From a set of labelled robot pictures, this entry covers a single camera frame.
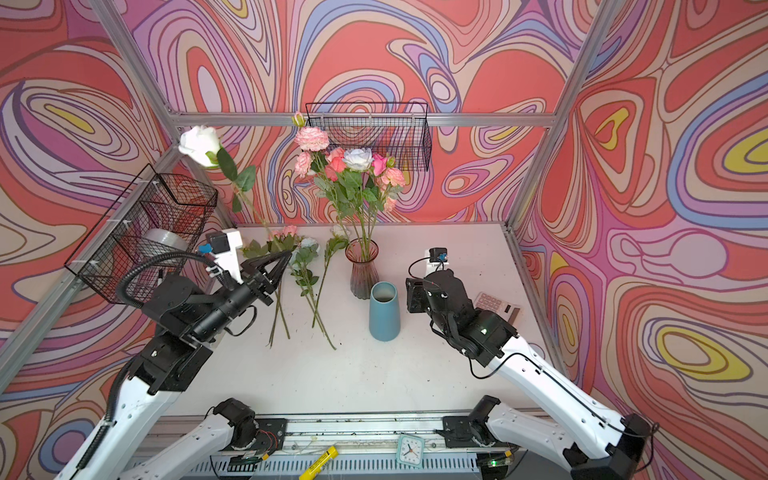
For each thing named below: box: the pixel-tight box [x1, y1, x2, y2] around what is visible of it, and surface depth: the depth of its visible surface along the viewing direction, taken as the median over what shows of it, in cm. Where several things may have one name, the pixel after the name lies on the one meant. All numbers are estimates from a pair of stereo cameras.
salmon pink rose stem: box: [324, 147, 346, 182], surface depth 75 cm
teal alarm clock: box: [396, 434, 425, 469], surface depth 71 cm
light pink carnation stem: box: [381, 156, 406, 212], surface depth 79 cm
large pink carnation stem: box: [291, 111, 337, 199], surface depth 69 cm
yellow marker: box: [299, 446, 338, 480], surface depth 70 cm
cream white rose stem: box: [178, 125, 271, 241], surface depth 44 cm
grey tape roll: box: [143, 228, 189, 251], surface depth 75 cm
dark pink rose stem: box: [372, 153, 388, 177], surface depth 75 cm
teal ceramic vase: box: [369, 281, 401, 342], surface depth 80 cm
